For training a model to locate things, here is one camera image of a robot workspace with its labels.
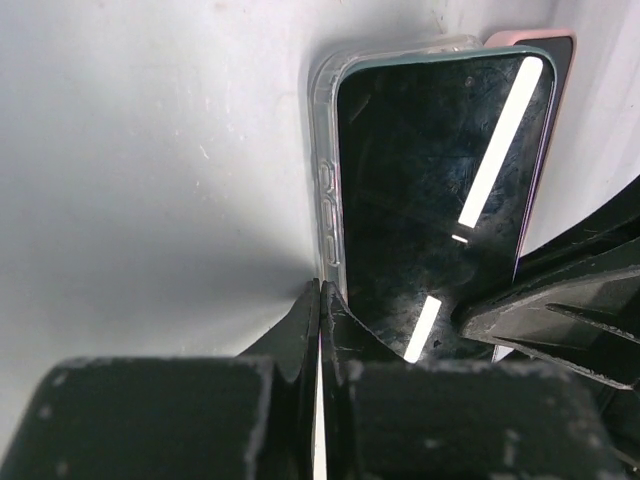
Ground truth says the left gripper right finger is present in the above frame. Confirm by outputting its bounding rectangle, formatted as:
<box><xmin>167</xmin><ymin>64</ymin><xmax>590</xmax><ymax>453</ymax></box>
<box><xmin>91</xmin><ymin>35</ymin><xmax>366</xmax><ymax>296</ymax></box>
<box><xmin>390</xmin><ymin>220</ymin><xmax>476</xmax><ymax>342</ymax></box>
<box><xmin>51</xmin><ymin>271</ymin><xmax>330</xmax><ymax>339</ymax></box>
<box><xmin>320</xmin><ymin>282</ymin><xmax>625</xmax><ymax>479</ymax></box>

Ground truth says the black phone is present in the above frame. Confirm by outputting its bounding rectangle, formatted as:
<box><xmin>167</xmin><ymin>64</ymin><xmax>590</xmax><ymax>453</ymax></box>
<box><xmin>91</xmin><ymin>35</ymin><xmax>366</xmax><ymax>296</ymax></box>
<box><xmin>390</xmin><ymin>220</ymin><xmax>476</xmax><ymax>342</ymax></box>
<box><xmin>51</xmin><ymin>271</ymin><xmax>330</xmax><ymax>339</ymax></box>
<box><xmin>337</xmin><ymin>47</ymin><xmax>554</xmax><ymax>363</ymax></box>

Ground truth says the clear magsafe phone case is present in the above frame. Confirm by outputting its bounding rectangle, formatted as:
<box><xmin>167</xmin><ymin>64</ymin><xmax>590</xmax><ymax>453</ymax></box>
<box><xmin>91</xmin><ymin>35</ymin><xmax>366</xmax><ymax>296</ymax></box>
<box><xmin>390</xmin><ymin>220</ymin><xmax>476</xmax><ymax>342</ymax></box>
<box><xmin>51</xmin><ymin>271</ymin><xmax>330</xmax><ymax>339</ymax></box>
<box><xmin>307</xmin><ymin>35</ymin><xmax>482</xmax><ymax>296</ymax></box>

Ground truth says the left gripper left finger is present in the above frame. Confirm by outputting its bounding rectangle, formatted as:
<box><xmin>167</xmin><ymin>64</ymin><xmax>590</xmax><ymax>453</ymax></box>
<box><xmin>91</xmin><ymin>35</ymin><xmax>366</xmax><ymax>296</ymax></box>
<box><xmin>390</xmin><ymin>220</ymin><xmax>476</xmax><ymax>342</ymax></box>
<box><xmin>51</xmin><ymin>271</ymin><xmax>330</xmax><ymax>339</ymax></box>
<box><xmin>9</xmin><ymin>280</ymin><xmax>320</xmax><ymax>479</ymax></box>

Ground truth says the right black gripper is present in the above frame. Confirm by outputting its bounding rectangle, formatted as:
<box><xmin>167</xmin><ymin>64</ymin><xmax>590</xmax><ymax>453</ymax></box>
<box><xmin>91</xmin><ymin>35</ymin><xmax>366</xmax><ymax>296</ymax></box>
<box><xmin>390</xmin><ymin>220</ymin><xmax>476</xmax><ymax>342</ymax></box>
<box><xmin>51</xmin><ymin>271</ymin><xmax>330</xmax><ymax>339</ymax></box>
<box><xmin>452</xmin><ymin>179</ymin><xmax>639</xmax><ymax>390</ymax></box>

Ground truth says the pink phone case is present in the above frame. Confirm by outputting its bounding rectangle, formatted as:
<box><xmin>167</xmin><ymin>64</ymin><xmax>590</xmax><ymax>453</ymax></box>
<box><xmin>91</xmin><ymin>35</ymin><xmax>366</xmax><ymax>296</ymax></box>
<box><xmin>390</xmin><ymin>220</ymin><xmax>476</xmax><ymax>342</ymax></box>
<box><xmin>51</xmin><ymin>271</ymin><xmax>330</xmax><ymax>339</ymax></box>
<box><xmin>484</xmin><ymin>28</ymin><xmax>577</xmax><ymax>253</ymax></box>

